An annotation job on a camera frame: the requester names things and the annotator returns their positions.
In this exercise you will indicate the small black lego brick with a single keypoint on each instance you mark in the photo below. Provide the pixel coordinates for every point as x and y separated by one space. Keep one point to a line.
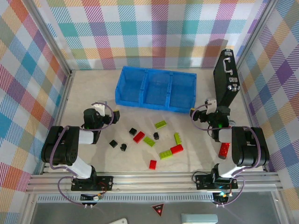
113 143
132 131
156 136
123 147

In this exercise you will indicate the green lego brick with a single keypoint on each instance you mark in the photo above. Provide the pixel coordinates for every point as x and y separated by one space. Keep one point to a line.
165 154
160 124
149 141
177 138

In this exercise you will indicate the red lego brick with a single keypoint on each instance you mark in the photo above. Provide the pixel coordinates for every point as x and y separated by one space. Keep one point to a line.
153 164
139 137
176 149

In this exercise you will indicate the blue three-compartment bin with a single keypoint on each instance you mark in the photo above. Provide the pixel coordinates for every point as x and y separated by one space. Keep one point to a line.
156 88

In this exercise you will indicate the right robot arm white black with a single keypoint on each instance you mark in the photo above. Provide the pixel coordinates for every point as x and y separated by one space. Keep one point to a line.
250 147

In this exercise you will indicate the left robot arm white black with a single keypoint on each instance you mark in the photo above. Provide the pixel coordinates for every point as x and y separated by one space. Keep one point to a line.
60 147

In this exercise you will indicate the small grey round disc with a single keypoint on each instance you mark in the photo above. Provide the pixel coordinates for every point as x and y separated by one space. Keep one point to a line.
231 122

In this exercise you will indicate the red glitter block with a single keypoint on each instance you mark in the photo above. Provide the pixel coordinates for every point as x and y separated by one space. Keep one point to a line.
224 151

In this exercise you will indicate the black briefcase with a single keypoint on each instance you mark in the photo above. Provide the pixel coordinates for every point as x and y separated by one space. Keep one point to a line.
224 81

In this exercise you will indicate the small connector board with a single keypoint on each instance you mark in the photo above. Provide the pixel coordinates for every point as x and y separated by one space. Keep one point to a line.
90 198
221 197

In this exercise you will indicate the red triangle sign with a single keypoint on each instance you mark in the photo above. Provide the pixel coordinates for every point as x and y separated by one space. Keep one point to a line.
158 208

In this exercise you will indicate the pale blue-grey box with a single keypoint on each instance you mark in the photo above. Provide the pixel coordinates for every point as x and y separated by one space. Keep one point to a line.
198 219

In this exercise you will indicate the white flat object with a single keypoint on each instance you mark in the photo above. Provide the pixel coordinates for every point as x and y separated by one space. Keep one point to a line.
120 221

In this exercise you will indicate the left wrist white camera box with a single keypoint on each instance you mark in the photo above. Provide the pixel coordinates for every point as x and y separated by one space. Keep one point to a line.
100 107

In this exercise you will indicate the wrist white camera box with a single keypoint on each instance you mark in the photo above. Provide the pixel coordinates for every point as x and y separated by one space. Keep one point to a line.
100 107
211 102

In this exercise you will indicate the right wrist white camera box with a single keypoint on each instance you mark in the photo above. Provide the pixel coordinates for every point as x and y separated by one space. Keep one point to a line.
211 102

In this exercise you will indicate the aluminium side rail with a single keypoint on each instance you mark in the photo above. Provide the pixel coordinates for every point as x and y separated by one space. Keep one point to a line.
61 105
247 105

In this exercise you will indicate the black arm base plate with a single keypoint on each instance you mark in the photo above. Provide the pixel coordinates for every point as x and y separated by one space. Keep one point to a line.
105 183
203 182

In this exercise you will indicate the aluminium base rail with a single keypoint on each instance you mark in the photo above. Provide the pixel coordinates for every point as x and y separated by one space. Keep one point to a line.
151 182

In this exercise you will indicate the aluminium corner post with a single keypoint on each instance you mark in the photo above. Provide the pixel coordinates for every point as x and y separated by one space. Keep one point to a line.
254 32
51 40

